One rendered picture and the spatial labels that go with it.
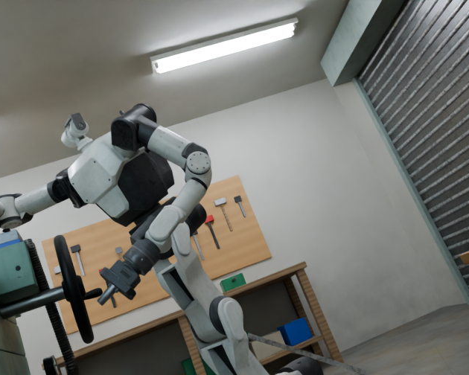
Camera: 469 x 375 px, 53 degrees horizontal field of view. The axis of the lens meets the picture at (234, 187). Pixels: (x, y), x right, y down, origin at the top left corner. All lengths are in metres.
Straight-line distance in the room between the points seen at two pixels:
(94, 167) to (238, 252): 3.09
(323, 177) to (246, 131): 0.94
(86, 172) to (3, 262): 0.53
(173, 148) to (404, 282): 3.80
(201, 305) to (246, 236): 2.97
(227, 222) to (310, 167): 1.08
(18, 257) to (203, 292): 0.70
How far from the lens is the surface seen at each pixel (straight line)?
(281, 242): 4.72
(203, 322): 1.75
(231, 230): 4.64
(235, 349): 1.73
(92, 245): 4.69
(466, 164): 4.01
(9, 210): 2.02
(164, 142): 1.56
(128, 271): 1.41
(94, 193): 1.74
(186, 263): 1.69
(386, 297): 4.95
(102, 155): 1.66
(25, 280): 1.27
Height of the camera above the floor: 0.57
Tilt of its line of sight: 15 degrees up
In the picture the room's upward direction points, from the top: 22 degrees counter-clockwise
